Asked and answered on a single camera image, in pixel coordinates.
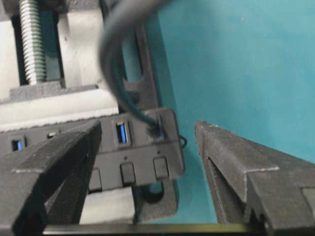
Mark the black USB hub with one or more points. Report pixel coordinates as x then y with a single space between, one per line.
129 154

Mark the silver vise screw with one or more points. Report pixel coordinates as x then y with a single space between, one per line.
32 41

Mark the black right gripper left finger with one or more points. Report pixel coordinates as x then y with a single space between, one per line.
47 183

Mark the black bench vise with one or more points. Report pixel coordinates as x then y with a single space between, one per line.
75 90

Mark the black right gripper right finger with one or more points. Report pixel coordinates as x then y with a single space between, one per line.
252 183

